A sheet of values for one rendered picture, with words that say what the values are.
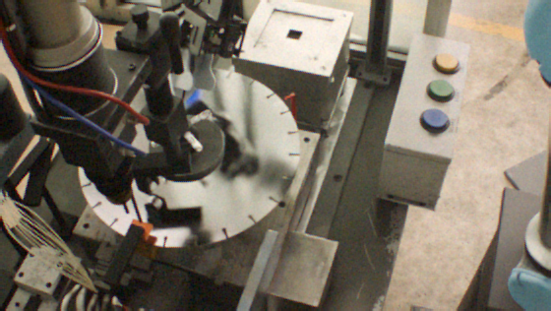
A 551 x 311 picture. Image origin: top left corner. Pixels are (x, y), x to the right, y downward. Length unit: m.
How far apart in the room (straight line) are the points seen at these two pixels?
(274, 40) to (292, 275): 0.43
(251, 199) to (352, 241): 0.26
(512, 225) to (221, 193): 0.52
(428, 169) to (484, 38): 1.64
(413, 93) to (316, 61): 0.18
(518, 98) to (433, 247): 0.74
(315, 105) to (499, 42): 1.57
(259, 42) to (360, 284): 0.46
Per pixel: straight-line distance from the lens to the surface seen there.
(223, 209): 0.86
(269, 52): 1.13
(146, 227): 0.84
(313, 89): 1.12
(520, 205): 1.17
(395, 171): 1.05
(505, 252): 1.11
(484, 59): 2.53
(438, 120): 1.03
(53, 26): 0.55
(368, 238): 1.07
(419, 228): 1.98
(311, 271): 0.96
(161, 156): 0.83
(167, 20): 0.63
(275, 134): 0.93
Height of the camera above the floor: 1.67
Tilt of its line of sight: 52 degrees down
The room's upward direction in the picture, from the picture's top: 2 degrees counter-clockwise
